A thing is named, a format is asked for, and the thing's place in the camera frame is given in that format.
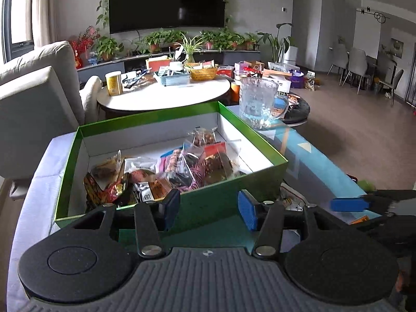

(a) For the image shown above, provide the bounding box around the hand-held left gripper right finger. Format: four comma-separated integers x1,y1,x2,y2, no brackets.
238,190,345,259

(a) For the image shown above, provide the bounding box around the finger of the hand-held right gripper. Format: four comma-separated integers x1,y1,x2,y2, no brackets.
349,214,396,232
331,189,416,212

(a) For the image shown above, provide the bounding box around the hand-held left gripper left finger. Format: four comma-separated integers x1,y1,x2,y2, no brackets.
73,188,181,259

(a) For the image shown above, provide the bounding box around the green cardboard box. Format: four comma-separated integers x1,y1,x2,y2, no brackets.
55,101,289,235

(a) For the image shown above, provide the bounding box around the pile of assorted snack packets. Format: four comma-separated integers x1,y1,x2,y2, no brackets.
83,127,248,210

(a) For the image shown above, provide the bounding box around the white snack packet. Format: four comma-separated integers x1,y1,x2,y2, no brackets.
279,184,308,213

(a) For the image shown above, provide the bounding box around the teal table sheet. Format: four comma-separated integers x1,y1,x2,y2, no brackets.
119,104,384,251

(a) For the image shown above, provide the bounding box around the clear glass pitcher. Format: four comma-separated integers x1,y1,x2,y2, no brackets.
239,76,290,129

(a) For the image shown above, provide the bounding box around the round white coffee table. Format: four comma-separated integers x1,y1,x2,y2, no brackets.
97,74,231,118

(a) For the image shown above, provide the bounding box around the blue plastic tray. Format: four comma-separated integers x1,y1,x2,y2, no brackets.
153,68,191,87

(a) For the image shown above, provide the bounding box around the grey dining chair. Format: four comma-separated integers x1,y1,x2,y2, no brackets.
328,44,349,77
343,48,368,88
374,68,404,106

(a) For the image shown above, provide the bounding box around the purple gift bag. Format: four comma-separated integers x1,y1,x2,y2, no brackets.
288,70,305,89

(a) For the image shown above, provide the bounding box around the yellow can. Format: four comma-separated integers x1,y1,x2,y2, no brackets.
105,71,124,96

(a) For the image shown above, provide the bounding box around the lilac table sheet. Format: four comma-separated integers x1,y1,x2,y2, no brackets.
6,135,79,300

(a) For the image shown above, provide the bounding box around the wicker basket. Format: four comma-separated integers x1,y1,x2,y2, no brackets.
188,65,218,81

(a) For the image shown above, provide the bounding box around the dining table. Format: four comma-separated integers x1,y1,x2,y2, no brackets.
366,55,397,85

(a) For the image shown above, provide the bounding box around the orange box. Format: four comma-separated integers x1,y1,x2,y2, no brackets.
145,57,173,72

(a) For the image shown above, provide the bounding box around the pile of boxes and bags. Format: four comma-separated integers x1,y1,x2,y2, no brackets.
216,60,321,105

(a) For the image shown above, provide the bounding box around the dark low television cabinet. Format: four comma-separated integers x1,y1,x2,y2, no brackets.
76,49,261,82

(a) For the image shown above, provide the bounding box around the spider plant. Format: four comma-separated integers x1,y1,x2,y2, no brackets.
175,34,204,66

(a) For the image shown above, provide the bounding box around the tall leafy plant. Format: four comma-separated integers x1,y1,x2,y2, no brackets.
257,23,293,62

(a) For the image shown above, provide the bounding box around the grey armchair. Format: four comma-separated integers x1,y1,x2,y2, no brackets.
0,41,103,200

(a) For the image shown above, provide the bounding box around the row of potted plants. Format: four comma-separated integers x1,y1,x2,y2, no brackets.
94,28,261,61

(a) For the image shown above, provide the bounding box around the red ornament plant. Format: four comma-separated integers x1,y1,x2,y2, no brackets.
70,26,100,69

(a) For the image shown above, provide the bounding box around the beige curtain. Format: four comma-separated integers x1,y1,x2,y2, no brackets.
32,0,54,48

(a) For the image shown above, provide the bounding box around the narrow black-framed window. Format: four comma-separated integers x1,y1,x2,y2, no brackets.
2,0,35,62

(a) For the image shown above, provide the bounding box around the black ring ceiling lamp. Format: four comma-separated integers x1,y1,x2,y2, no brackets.
356,6,391,23

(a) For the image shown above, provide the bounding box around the black wall television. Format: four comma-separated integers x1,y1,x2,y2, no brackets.
109,0,227,35

